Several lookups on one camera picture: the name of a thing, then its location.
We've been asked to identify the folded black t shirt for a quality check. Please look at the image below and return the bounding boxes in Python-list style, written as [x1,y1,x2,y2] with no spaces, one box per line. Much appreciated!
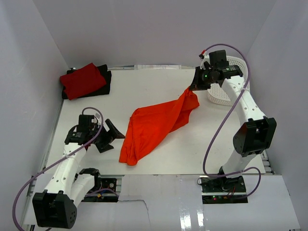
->
[62,64,114,100]

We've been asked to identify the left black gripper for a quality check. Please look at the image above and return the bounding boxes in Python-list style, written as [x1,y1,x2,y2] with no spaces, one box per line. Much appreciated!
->
[90,118,125,153]

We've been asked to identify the folded red t shirt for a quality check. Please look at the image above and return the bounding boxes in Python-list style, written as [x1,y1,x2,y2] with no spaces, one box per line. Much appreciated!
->
[59,63,108,101]

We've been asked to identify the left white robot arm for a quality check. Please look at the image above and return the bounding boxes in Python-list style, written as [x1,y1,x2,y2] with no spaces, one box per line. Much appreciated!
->
[32,115,125,229]

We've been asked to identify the orange t shirt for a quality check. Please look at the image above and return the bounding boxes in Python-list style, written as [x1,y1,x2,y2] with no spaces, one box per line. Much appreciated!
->
[119,89,200,166]

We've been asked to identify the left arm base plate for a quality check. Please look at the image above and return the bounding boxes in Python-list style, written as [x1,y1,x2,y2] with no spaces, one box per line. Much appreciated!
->
[82,178,119,203]

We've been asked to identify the white label strip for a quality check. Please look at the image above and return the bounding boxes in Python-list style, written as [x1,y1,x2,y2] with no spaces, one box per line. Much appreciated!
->
[134,64,181,70]

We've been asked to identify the white plastic basket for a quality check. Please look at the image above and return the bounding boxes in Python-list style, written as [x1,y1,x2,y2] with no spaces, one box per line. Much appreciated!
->
[207,55,248,106]

